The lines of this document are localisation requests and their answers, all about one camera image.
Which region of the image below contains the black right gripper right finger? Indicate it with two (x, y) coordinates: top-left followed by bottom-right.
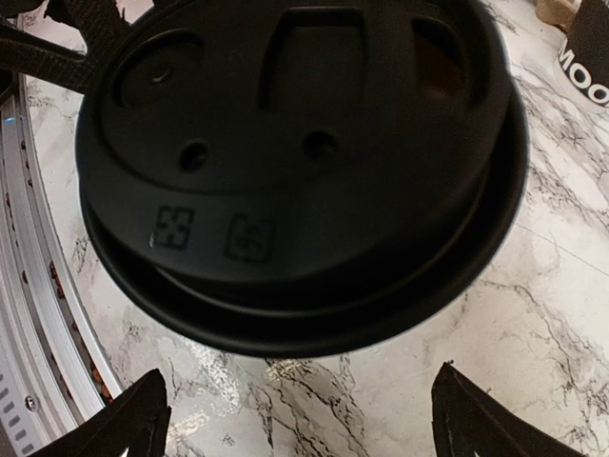
(431, 363), (579, 456)

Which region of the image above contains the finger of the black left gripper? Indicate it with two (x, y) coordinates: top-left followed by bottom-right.
(45, 0), (127, 52)
(1, 23), (95, 90)

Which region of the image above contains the aluminium front rail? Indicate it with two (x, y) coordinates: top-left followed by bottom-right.
(1, 71), (123, 456)

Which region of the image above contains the black plastic cup lid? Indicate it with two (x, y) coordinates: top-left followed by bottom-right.
(75, 1), (528, 358)

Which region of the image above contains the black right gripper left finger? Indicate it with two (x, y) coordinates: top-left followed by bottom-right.
(35, 369), (171, 457)

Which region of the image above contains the cardboard cup carrier tray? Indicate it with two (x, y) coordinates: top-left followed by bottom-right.
(536, 0), (581, 30)

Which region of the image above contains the stack of black paper cups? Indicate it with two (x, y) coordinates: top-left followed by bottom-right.
(554, 0), (608, 113)

